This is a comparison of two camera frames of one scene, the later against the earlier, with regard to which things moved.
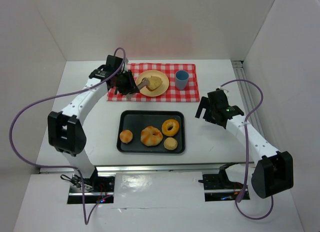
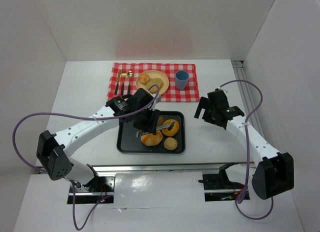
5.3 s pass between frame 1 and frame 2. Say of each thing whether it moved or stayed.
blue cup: stayed
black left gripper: moved
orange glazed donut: stayed
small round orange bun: moved
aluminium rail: stayed
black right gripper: stayed
